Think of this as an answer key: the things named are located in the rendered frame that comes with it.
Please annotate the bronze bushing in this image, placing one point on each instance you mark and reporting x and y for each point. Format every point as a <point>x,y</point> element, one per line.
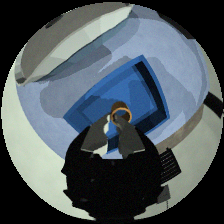
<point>121,106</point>

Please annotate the blue crate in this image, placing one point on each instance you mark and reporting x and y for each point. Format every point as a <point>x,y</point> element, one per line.
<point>133,83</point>

